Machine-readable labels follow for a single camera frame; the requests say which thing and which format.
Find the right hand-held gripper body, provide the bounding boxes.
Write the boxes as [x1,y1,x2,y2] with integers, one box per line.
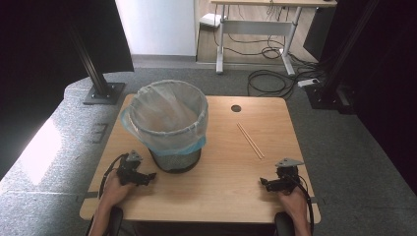
[274,157,305,194]

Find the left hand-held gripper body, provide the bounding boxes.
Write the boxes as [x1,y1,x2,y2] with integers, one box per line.
[115,149,146,187]

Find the person's left hand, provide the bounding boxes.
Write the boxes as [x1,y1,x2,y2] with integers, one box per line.
[99,170,138,207]

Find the person's right hand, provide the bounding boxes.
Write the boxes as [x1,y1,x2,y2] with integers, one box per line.
[277,186,310,222]

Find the black mesh trash bin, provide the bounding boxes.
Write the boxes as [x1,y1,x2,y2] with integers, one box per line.
[149,144,203,174]

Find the black chair armrest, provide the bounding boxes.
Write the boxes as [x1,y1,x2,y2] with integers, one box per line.
[105,206,125,236]
[273,211,297,236]

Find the wooden chopstick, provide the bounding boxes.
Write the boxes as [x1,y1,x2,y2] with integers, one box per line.
[236,123,264,160]
[238,122,266,159]

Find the grey floor socket cover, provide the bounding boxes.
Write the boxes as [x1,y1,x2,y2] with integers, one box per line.
[88,122,109,145]

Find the translucent plastic bin liner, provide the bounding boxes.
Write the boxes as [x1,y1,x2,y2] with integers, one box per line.
[120,79,209,157]

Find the black metal stand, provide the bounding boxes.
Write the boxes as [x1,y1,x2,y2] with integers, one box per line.
[304,0,382,115]
[66,21,127,106]

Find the white power strip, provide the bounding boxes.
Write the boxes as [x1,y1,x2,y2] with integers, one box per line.
[297,78,321,89]

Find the black curtain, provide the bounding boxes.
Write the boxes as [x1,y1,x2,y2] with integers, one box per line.
[323,0,417,197]
[0,0,135,182]

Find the black computer case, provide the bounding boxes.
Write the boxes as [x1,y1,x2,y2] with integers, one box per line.
[302,5,338,63]

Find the white-framed wooden desk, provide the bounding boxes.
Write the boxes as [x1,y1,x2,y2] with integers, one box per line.
[209,0,338,77]

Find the white router box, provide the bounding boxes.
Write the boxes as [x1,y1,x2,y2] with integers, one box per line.
[199,12,224,29]

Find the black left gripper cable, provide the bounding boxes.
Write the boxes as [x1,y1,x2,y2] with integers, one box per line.
[97,152,125,200]

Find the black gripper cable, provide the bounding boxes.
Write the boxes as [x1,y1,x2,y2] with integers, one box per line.
[293,174,316,235]
[97,152,125,200]

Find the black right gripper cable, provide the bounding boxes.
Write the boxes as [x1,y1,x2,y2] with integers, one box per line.
[293,174,316,235]

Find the black floor cables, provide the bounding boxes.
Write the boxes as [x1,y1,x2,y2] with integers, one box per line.
[212,6,328,100]

